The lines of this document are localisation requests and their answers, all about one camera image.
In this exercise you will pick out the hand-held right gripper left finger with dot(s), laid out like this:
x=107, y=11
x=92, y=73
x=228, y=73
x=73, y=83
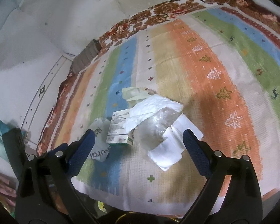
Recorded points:
x=81, y=154

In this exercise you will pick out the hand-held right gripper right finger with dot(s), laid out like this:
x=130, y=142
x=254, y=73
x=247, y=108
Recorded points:
x=197, y=154

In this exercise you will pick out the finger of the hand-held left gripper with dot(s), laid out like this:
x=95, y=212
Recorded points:
x=52, y=151

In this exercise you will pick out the white paper sheet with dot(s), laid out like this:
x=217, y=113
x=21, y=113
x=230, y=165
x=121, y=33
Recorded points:
x=170, y=151

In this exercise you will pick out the white medicine box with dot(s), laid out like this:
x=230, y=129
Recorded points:
x=119, y=128

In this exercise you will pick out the pale green packet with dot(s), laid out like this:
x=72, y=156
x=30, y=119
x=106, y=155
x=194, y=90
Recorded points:
x=133, y=93

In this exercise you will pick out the dark bin with gold rim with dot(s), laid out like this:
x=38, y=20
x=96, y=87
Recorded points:
x=149, y=221

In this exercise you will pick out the striped colourful mat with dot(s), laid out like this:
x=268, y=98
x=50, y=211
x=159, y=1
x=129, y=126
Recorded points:
x=200, y=86

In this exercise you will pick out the grey pillow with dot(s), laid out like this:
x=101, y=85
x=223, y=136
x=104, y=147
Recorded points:
x=86, y=56

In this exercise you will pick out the brown floral blanket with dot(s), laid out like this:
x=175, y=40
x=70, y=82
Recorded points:
x=163, y=9

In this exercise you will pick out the white cloth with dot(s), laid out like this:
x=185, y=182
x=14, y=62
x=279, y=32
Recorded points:
x=270, y=7

